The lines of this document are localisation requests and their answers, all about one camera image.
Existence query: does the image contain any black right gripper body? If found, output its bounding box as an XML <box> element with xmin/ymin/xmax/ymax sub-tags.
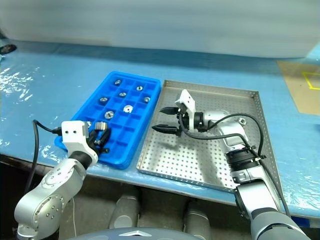
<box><xmin>175</xmin><ymin>106</ymin><xmax>190</xmax><ymax>138</ymax></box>

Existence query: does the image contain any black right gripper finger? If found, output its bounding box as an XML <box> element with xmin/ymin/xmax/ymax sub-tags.
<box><xmin>151</xmin><ymin>123</ymin><xmax>180</xmax><ymax>135</ymax></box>
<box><xmin>159</xmin><ymin>106</ymin><xmax>179</xmax><ymax>116</ymax></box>

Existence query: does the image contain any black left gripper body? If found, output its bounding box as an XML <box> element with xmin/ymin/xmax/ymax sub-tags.
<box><xmin>86</xmin><ymin>139</ymin><xmax>111</xmax><ymax>155</ymax></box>

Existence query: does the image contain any blue compartment tray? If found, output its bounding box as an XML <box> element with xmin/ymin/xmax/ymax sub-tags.
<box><xmin>53</xmin><ymin>71</ymin><xmax>162</xmax><ymax>170</ymax></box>

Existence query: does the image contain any perforated metal tray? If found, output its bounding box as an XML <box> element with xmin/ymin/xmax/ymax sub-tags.
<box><xmin>136</xmin><ymin>79</ymin><xmax>282</xmax><ymax>193</ymax></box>

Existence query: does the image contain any grey rounded shape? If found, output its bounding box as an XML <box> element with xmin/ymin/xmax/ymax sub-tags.
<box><xmin>183</xmin><ymin>199</ymin><xmax>212</xmax><ymax>235</ymax></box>
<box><xmin>108</xmin><ymin>193</ymin><xmax>140</xmax><ymax>230</ymax></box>

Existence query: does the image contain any dark grey robot torso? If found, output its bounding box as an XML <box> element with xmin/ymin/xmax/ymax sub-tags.
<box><xmin>66</xmin><ymin>226</ymin><xmax>201</xmax><ymax>240</ymax></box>

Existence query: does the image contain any white foam backdrop sheet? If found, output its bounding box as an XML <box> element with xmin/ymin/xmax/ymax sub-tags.
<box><xmin>0</xmin><ymin>0</ymin><xmax>320</xmax><ymax>59</ymax></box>

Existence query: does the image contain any brown mat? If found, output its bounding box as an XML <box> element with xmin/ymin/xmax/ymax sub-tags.
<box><xmin>276</xmin><ymin>59</ymin><xmax>320</xmax><ymax>115</ymax></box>

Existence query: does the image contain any small black oval object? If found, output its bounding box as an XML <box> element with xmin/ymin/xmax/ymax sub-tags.
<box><xmin>0</xmin><ymin>44</ymin><xmax>17</xmax><ymax>54</ymax></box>

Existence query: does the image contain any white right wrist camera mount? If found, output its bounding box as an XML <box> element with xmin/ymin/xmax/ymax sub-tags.
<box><xmin>174</xmin><ymin>89</ymin><xmax>197</xmax><ymax>131</ymax></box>

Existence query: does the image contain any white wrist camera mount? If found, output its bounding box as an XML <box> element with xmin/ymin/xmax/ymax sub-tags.
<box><xmin>174</xmin><ymin>89</ymin><xmax>197</xmax><ymax>131</ymax></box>
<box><xmin>61</xmin><ymin>120</ymin><xmax>99</xmax><ymax>166</ymax></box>

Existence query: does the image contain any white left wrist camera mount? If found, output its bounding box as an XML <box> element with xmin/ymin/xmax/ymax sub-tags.
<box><xmin>61</xmin><ymin>120</ymin><xmax>99</xmax><ymax>166</ymax></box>

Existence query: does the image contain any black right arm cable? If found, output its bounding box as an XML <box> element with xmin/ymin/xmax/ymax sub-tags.
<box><xmin>177</xmin><ymin>112</ymin><xmax>292</xmax><ymax>218</ymax></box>

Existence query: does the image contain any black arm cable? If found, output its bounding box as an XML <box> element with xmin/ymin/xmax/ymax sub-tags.
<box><xmin>26</xmin><ymin>119</ymin><xmax>62</xmax><ymax>192</ymax></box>
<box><xmin>177</xmin><ymin>112</ymin><xmax>292</xmax><ymax>218</ymax></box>

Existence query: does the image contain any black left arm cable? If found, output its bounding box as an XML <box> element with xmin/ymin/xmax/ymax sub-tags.
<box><xmin>26</xmin><ymin>119</ymin><xmax>62</xmax><ymax>192</ymax></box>

